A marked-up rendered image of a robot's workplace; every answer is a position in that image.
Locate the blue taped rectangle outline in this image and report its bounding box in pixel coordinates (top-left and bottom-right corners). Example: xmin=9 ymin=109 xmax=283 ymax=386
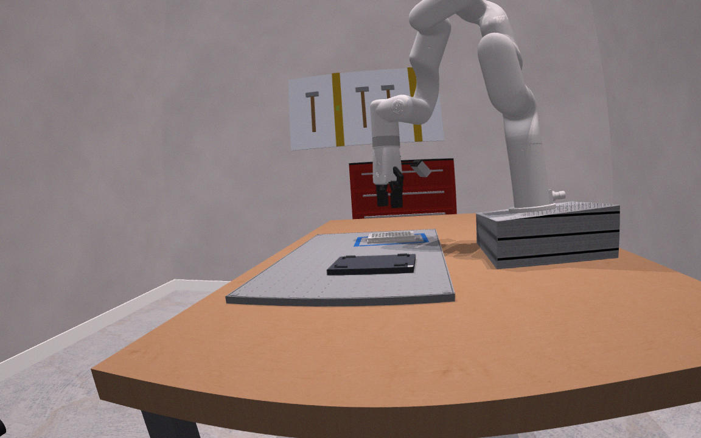
xmin=354 ymin=234 xmax=429 ymax=246

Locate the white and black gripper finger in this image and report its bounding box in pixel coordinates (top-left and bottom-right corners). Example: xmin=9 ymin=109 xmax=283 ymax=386
xmin=376 ymin=184 xmax=388 ymax=207
xmin=389 ymin=167 xmax=404 ymax=208

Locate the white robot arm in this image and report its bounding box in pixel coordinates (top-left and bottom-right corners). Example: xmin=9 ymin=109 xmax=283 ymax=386
xmin=370 ymin=0 xmax=566 ymax=213

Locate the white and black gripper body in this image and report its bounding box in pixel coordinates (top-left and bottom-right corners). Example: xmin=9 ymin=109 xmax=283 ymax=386
xmin=373 ymin=145 xmax=402 ymax=185

